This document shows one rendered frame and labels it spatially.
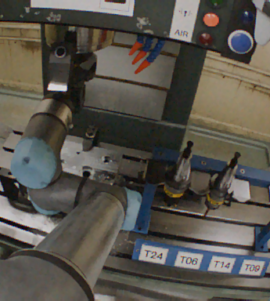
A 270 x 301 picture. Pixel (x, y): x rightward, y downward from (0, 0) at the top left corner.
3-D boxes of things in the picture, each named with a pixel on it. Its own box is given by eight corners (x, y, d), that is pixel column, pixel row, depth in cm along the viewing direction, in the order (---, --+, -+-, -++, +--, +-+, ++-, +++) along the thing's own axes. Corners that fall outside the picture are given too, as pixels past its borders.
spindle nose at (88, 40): (115, 27, 70) (120, -17, 61) (115, 56, 59) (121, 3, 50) (52, 26, 68) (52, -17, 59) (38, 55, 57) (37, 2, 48)
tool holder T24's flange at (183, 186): (191, 175, 74) (194, 168, 72) (187, 194, 70) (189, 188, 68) (167, 168, 75) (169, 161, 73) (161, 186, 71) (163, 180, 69)
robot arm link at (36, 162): (12, 188, 48) (1, 155, 42) (31, 143, 56) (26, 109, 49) (54, 197, 48) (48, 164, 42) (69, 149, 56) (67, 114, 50)
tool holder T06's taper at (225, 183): (228, 175, 72) (238, 157, 67) (232, 190, 69) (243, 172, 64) (213, 175, 71) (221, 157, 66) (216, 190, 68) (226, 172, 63)
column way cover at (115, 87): (163, 124, 132) (186, 16, 95) (58, 103, 134) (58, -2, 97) (163, 117, 135) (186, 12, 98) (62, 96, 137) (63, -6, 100)
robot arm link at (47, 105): (27, 109, 50) (70, 114, 50) (35, 93, 53) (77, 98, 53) (31, 139, 55) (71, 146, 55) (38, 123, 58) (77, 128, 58)
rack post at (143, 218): (146, 235, 94) (165, 178, 73) (130, 231, 95) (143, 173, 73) (151, 210, 101) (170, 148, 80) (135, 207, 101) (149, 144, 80)
